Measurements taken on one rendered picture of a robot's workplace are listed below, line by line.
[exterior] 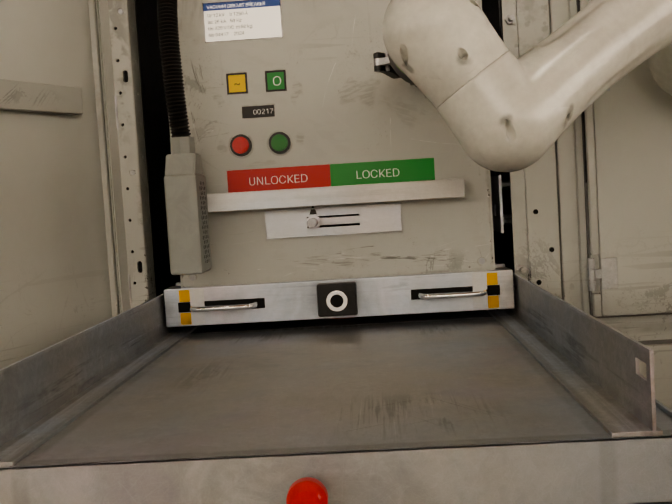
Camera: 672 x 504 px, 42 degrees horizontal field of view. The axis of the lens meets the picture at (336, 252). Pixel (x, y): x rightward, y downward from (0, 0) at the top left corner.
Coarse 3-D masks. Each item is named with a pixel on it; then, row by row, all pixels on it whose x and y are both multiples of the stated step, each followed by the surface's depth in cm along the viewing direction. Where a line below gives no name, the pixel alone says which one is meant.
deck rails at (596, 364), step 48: (528, 288) 125; (96, 336) 105; (144, 336) 127; (528, 336) 118; (576, 336) 96; (624, 336) 77; (0, 384) 78; (48, 384) 90; (96, 384) 103; (576, 384) 88; (624, 384) 78; (0, 432) 78; (48, 432) 82; (624, 432) 70
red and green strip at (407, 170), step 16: (400, 160) 136; (416, 160) 135; (432, 160) 135; (240, 176) 137; (256, 176) 137; (272, 176) 137; (288, 176) 136; (304, 176) 136; (320, 176) 136; (336, 176) 136; (352, 176) 136; (368, 176) 136; (384, 176) 136; (400, 176) 136; (416, 176) 136; (432, 176) 135
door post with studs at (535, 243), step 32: (512, 0) 135; (544, 0) 135; (512, 32) 136; (544, 32) 135; (544, 160) 136; (512, 192) 137; (544, 192) 136; (512, 224) 137; (544, 224) 137; (544, 256) 137; (544, 288) 137
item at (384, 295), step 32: (192, 288) 137; (224, 288) 137; (256, 288) 137; (288, 288) 136; (384, 288) 136; (416, 288) 136; (448, 288) 135; (512, 288) 135; (224, 320) 137; (256, 320) 137; (288, 320) 137
